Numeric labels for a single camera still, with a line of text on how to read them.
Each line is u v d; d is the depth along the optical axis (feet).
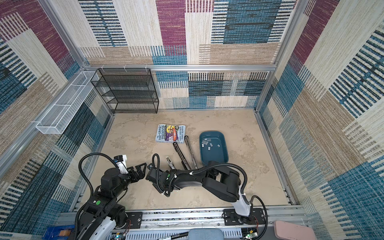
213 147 3.26
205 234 2.21
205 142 3.34
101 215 1.75
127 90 3.66
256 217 2.39
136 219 2.41
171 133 3.43
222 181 1.63
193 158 3.01
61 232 2.14
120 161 2.26
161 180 2.13
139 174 2.30
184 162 2.99
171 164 2.95
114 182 1.92
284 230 2.27
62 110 2.45
